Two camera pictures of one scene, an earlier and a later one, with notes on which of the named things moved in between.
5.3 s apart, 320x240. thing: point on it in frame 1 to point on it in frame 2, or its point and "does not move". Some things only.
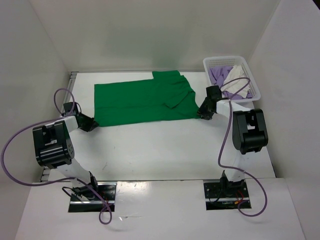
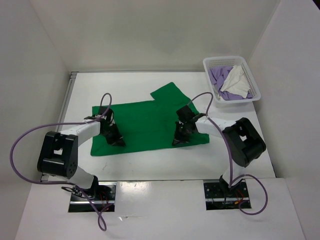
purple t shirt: (218, 75) does not move
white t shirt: (237, 72) does not move
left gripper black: (90, 122) to (116, 140)
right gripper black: (201, 111) to (179, 139)
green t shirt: (168, 96) to (147, 124)
